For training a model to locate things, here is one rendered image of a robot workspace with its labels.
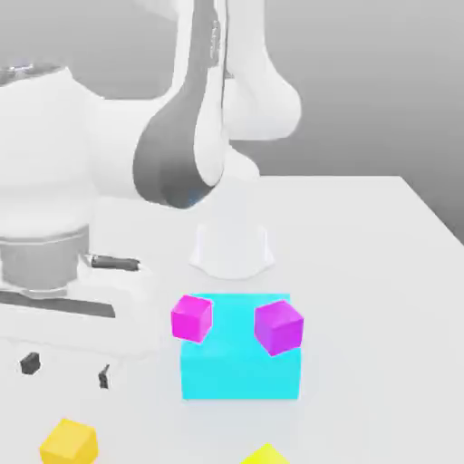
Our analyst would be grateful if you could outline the large cyan box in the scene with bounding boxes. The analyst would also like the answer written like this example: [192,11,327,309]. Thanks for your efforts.
[179,292,303,401]

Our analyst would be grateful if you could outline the small purple cube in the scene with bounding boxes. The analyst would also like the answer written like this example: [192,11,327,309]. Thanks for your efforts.
[253,299,305,358]

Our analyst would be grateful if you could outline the small magenta cube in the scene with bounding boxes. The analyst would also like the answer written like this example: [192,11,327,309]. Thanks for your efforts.
[170,294,214,344]

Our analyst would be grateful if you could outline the small lemon yellow cube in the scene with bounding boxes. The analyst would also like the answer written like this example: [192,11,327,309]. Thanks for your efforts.
[238,442,292,464]

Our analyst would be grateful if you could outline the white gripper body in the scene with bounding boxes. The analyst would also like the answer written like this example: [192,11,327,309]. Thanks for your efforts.
[0,278,163,364]

